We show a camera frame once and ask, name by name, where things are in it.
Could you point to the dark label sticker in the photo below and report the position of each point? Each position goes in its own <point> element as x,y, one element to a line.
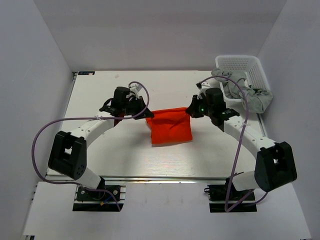
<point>86,73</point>

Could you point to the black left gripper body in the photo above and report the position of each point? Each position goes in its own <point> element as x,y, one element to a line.
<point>129,108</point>

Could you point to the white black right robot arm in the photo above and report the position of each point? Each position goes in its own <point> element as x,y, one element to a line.
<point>274,162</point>

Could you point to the grey t-shirt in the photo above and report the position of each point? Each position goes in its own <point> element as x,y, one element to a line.
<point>258,98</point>

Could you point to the white plastic laundry basket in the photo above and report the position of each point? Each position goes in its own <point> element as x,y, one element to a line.
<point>250,65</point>

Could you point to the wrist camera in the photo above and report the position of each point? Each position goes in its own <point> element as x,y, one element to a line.
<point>210,95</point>
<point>123,95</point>

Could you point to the orange t-shirt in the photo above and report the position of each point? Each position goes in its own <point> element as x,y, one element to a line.
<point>170,126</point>

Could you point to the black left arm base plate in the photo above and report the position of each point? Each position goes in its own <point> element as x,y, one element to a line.
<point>89,201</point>

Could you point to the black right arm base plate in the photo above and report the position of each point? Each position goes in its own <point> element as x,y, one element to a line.
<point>217,197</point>

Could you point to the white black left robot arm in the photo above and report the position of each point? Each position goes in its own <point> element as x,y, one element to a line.
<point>69,151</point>

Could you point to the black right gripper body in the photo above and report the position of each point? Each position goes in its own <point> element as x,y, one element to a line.
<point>208,109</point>

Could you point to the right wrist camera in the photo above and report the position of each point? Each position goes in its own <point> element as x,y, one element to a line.
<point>210,95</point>

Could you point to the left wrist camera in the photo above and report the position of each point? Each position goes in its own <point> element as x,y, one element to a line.
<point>123,95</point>

